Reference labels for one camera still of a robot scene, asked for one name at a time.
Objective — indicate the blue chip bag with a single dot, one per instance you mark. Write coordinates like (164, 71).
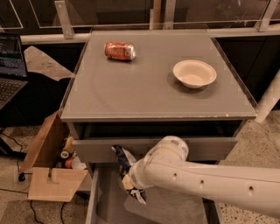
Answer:
(125, 160)

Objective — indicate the grey open middle drawer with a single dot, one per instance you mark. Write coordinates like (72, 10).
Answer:
(110, 204)

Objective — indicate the grey cabinet with counter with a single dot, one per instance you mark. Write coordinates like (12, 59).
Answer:
(141, 98)

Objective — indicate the cardboard box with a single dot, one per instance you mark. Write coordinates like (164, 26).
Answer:
(49, 183)

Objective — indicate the metal railing frame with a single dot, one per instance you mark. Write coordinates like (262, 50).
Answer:
(67, 21)

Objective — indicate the orange fruit in box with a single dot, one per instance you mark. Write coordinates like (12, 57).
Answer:
(68, 163)

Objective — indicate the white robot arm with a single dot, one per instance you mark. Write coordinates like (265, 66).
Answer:
(165, 165)

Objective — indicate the black laptop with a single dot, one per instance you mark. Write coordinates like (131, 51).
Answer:
(13, 70)

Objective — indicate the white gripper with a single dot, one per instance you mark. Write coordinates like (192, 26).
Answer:
(136, 177)

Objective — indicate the grey top drawer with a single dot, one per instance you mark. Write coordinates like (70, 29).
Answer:
(98, 150)

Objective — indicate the tan bottle in box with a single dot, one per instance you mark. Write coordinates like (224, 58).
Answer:
(68, 148)

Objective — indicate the white object in box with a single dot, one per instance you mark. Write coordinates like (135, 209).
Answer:
(77, 164)

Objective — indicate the white paper bowl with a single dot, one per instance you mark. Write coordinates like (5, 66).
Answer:
(194, 73)

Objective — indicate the orange soda can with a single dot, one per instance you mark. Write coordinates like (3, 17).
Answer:
(120, 51)

